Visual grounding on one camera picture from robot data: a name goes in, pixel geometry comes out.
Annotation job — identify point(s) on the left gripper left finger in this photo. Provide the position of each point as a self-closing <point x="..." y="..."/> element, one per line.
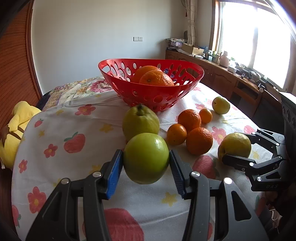
<point x="58" y="218"/>

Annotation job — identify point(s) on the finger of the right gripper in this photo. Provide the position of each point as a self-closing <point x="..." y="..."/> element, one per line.
<point x="254" y="137"/>
<point x="238" y="162"/>

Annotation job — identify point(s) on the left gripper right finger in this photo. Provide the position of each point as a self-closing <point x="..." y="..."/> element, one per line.
<point x="234" y="217"/>

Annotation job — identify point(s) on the yellow pear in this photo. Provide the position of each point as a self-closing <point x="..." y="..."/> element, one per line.
<point x="236" y="144"/>

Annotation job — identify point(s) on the yellow-green apple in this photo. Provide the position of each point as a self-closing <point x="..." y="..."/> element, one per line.
<point x="220" y="105"/>

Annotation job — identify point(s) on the green apple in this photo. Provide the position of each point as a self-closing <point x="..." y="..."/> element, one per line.
<point x="146" y="158"/>

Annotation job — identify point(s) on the green pear with stem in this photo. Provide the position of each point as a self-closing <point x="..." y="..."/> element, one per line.
<point x="139" y="119"/>

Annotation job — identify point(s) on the large orange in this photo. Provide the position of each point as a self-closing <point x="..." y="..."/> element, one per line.
<point x="141" y="71"/>
<point x="156" y="78"/>

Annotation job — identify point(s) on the wooden sideboard cabinet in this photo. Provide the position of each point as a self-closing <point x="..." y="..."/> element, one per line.
<point x="241" y="92"/>

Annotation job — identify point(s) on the mandarin orange front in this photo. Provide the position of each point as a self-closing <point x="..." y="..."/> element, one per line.
<point x="199" y="141"/>

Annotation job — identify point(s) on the mandarin orange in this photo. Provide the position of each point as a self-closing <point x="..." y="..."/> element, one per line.
<point x="189" y="119"/>
<point x="199" y="141"/>

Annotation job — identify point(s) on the small mandarin separate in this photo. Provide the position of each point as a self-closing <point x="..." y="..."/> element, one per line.
<point x="205" y="115"/>

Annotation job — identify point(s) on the mandarin orange upper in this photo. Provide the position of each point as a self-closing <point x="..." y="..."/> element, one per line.
<point x="189" y="119"/>

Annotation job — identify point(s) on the small mandarin hidden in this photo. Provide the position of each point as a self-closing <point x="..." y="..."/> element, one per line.
<point x="176" y="134"/>

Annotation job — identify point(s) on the white floral fruit towel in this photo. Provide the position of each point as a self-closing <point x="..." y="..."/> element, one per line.
<point x="74" y="139"/>

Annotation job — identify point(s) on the pink kettle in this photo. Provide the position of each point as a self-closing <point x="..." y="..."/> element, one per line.
<point x="224" y="60"/>

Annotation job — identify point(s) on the yellow Pikachu plush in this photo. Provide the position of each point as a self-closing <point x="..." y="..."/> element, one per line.
<point x="12" y="133"/>

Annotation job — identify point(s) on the window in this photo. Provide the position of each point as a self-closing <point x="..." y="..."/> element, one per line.
<point x="258" y="36"/>

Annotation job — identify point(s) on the cardboard box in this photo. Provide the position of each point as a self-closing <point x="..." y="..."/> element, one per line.
<point x="192" y="50"/>

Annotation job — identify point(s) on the red perforated plastic basket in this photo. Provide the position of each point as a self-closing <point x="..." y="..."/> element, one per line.
<point x="119" y="74"/>

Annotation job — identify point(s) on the floral bed quilt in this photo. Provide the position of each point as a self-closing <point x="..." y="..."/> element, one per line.
<point x="75" y="90"/>

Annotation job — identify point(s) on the patterned curtain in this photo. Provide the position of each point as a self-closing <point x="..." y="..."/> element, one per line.
<point x="191" y="10"/>

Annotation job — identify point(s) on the white wall switch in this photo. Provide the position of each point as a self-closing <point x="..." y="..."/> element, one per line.
<point x="137" y="39"/>

